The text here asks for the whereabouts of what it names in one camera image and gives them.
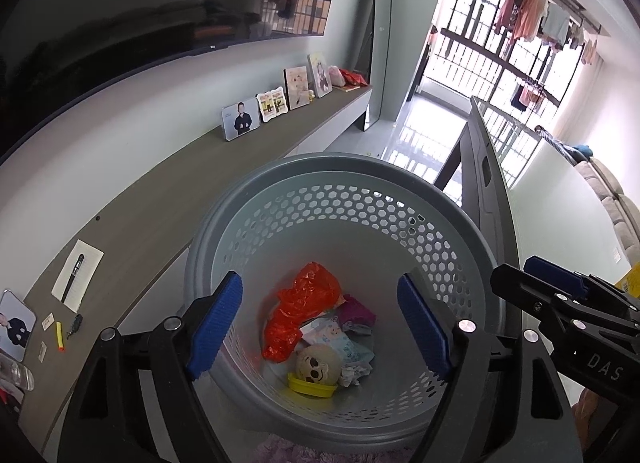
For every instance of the rounded portrait photo tile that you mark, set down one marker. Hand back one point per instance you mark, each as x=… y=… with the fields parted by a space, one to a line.
x=15 y=325

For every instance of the portrait photo frame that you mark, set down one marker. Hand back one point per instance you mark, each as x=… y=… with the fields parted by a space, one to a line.
x=241 y=120

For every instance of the black pen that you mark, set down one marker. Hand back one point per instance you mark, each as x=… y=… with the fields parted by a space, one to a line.
x=72 y=278

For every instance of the small white tag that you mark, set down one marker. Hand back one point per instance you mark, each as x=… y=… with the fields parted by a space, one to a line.
x=43 y=350
x=48 y=321

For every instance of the tall leaning mirror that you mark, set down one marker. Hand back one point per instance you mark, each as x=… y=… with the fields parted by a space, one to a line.
x=380 y=43

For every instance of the blue cloth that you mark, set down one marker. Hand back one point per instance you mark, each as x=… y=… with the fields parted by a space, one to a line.
x=582 y=149

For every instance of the beige sofa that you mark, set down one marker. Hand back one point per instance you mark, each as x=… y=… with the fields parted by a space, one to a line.
x=615 y=203

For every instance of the grey television console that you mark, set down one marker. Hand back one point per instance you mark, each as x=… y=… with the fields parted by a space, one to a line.
x=165 y=193

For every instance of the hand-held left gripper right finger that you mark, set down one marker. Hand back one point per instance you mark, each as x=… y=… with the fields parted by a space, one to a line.
x=425 y=328

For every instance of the scalloped white photo frame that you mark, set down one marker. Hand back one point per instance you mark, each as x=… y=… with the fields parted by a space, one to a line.
x=271 y=104

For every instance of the red cloth item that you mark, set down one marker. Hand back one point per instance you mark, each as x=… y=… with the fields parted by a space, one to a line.
x=354 y=78

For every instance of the beige child photo frame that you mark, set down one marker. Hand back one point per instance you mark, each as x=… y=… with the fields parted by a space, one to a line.
x=296 y=87

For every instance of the black key fob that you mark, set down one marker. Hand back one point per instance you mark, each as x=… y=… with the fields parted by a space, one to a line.
x=75 y=325

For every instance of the orange plastic bag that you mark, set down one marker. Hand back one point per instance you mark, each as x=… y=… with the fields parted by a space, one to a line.
x=300 y=303

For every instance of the large black television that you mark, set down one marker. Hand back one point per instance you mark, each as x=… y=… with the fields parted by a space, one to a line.
x=125 y=28

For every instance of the purple fluffy rug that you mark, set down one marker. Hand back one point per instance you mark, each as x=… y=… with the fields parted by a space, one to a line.
x=310 y=450

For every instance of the clear plastic bottle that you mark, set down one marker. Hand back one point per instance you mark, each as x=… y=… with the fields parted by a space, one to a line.
x=17 y=373

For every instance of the row of hanging clothes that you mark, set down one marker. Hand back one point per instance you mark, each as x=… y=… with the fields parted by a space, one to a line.
x=530 y=13

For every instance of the yellow highlighter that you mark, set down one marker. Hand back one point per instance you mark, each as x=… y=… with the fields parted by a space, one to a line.
x=60 y=338

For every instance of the small hanging garments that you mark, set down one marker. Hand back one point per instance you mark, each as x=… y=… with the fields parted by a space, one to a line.
x=527 y=95

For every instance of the person's right hand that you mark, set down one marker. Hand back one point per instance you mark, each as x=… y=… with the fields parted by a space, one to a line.
x=585 y=418

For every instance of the pink plush toy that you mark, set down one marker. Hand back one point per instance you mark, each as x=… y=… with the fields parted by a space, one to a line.
x=335 y=75

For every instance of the plaid garment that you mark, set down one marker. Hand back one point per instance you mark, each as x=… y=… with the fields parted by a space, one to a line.
x=555 y=143

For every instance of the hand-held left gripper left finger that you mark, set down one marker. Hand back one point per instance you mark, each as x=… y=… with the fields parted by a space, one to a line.
x=215 y=328

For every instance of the yellow plastic lid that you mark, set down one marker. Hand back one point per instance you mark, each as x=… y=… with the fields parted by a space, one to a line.
x=305 y=387

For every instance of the grey perforated plastic basket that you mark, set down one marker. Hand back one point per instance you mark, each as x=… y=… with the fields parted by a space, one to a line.
x=240 y=253

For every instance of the crumpled white paper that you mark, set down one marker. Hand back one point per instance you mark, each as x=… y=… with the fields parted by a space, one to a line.
x=355 y=375

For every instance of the yellow packet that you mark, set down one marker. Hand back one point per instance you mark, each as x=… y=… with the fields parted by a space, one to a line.
x=630 y=285

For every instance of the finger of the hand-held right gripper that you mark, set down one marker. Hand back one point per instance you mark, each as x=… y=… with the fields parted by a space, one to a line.
x=550 y=273
x=515 y=280

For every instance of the white paper sheet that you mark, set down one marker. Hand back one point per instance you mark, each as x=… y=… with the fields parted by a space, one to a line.
x=87 y=258

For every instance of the purple snack packet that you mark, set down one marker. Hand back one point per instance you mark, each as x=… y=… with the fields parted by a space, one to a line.
x=357 y=313

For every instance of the glass dining table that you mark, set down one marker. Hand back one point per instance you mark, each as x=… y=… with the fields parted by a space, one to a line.
x=550 y=203

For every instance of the round beige face toy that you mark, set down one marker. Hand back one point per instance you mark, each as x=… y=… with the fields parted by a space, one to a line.
x=317 y=365

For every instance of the light blue wet wipes pack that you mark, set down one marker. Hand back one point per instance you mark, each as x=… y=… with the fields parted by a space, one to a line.
x=340 y=343

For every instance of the pink child photo frame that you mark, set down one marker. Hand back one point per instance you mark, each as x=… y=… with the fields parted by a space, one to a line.
x=320 y=74

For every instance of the black window grille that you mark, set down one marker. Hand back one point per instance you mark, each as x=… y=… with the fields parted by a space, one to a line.
x=465 y=38

